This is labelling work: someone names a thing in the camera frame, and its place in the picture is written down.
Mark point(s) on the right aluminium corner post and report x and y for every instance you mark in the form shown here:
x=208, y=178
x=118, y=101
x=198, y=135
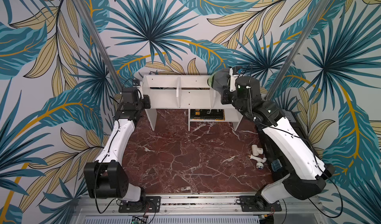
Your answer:
x=316, y=14

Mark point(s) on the grey and green microfibre cloth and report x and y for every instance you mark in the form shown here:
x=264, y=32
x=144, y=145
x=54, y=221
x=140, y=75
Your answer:
x=220, y=81

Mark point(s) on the left aluminium corner post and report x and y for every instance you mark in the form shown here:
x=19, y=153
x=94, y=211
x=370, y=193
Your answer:
x=85, y=14

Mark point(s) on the black plastic toolbox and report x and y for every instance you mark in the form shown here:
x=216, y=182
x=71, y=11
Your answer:
x=304, y=162

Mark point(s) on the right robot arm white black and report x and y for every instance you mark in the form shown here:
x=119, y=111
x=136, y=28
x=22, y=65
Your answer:
x=290, y=185

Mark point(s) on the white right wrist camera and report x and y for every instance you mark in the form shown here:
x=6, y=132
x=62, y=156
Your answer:
x=234, y=73

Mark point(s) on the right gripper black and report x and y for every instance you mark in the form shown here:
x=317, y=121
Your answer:
x=225, y=96

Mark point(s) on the green circuit board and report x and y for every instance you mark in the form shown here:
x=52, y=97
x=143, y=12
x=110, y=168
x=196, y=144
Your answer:
x=139, y=220

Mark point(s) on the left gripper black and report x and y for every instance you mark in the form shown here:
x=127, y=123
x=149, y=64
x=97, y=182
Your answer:
x=146, y=99

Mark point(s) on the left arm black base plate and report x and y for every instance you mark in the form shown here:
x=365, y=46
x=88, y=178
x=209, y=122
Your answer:
x=151, y=204

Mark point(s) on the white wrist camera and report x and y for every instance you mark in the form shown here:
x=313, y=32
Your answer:
x=136, y=83
x=234, y=73

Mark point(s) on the aluminium corner post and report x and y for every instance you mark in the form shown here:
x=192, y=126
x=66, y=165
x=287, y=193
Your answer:
x=316, y=14
x=85, y=14

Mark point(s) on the black book with yellow text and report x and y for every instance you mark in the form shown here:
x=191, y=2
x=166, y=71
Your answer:
x=205, y=114

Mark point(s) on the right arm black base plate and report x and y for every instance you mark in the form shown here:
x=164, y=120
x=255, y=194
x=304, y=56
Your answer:
x=257, y=204

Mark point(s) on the white plastic pipe fitting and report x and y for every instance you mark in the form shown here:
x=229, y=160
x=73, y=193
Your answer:
x=256, y=152

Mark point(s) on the white wooden bookshelf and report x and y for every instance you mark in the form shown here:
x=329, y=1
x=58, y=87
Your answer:
x=184, y=92

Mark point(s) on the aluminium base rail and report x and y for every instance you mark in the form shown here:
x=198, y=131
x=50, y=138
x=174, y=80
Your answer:
x=202, y=208

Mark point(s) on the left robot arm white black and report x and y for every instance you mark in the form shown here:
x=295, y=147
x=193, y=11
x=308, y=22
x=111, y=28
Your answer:
x=105, y=177

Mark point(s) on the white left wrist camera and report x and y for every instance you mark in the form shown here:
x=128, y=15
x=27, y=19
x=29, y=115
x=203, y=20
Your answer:
x=136, y=83

